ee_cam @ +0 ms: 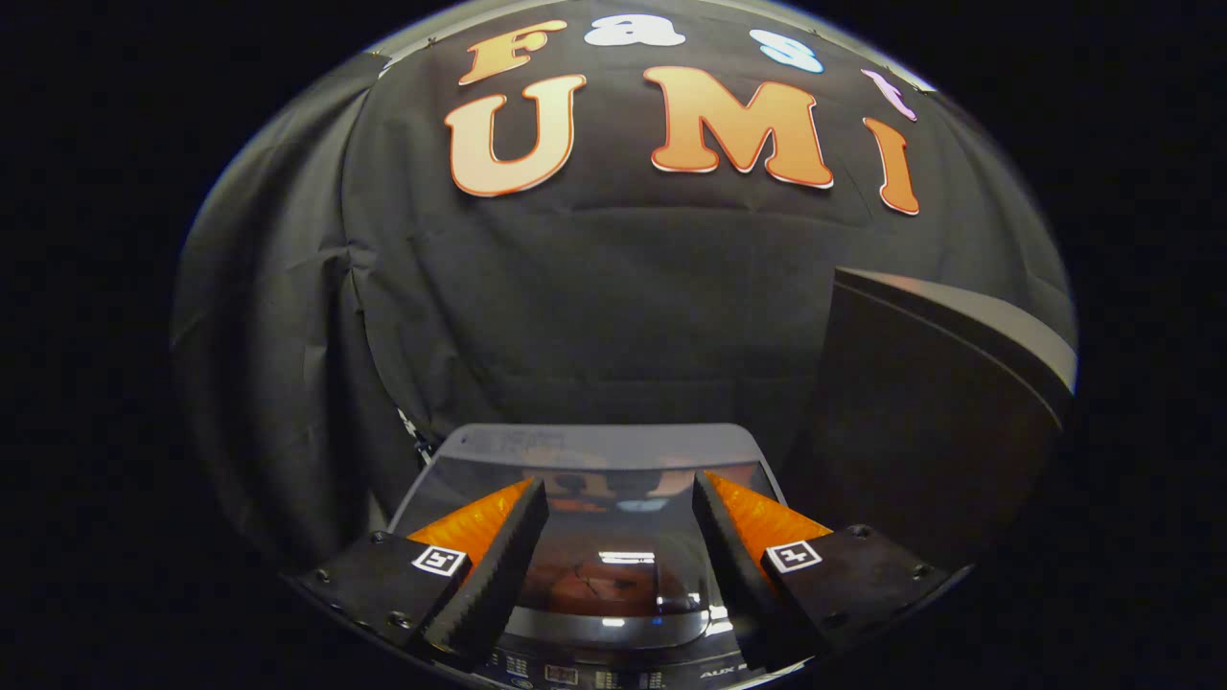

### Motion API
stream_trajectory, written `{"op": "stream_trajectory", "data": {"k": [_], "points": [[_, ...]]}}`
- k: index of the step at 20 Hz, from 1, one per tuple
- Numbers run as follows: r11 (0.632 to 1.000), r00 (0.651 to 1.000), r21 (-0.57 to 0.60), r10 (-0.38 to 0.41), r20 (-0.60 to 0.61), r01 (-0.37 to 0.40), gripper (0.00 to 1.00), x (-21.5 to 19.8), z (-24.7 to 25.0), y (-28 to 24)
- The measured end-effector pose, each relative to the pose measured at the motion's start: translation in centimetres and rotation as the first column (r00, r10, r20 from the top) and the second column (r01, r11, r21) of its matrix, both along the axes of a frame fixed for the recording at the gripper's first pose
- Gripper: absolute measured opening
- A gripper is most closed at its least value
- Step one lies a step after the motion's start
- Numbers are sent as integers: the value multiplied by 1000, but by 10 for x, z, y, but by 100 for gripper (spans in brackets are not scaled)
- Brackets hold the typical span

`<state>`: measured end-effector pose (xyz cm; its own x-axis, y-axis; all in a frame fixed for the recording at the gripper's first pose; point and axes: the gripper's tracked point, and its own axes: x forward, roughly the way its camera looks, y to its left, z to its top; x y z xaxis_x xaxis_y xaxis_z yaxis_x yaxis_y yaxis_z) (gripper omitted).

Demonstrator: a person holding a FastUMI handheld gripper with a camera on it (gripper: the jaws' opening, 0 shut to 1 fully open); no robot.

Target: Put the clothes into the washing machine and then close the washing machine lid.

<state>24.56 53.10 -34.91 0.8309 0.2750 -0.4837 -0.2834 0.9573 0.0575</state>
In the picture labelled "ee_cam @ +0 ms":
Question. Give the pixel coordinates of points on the yellow polo shirt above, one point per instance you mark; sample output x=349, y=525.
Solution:
x=585, y=586

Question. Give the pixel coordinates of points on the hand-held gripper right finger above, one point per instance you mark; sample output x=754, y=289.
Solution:
x=853, y=580

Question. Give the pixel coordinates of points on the dark glass washing machine lid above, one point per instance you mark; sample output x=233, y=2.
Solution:
x=594, y=450

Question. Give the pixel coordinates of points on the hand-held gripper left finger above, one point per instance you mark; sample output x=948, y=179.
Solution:
x=383, y=585

